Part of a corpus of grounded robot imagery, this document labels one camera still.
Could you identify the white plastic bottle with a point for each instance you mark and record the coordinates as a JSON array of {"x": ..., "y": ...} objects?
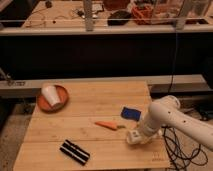
[{"x": 135, "y": 137}]

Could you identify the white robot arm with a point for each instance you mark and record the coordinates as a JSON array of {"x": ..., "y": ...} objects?
[{"x": 166, "y": 111}]

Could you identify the blue sponge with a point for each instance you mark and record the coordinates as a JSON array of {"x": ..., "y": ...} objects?
[{"x": 132, "y": 114}]

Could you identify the orange toy carrot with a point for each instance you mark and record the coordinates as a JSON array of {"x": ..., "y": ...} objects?
[{"x": 109, "y": 125}]

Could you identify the orange plate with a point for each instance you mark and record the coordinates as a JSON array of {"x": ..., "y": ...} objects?
[{"x": 45, "y": 106}]

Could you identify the white foam cup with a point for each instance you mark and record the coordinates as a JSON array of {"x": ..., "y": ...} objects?
[{"x": 50, "y": 94}]

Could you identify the black cap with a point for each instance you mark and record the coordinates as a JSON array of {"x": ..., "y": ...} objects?
[{"x": 119, "y": 17}]

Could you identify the black white striped block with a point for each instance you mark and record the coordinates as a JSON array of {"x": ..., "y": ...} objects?
[{"x": 75, "y": 152}]

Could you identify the orange basket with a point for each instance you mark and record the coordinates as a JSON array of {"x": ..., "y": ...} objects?
[{"x": 142, "y": 16}]

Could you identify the grey metal rail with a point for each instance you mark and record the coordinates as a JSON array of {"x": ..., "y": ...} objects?
[{"x": 156, "y": 84}]

